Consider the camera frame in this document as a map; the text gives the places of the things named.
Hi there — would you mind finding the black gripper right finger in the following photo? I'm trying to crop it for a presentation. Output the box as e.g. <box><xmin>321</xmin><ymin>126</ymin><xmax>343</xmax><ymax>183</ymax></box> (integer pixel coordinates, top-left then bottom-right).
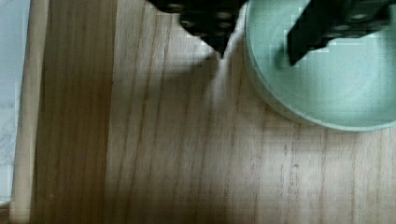
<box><xmin>287</xmin><ymin>0</ymin><xmax>393</xmax><ymax>66</ymax></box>

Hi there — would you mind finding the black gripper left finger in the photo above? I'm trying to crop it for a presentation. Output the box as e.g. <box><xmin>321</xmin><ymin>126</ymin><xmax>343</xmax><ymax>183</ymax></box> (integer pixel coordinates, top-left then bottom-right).
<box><xmin>148</xmin><ymin>0</ymin><xmax>248</xmax><ymax>57</ymax></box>

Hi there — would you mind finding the pale green cup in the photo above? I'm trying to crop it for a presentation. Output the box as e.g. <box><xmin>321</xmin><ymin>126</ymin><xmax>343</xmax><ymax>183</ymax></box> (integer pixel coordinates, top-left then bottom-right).
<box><xmin>245</xmin><ymin>0</ymin><xmax>396</xmax><ymax>132</ymax></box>

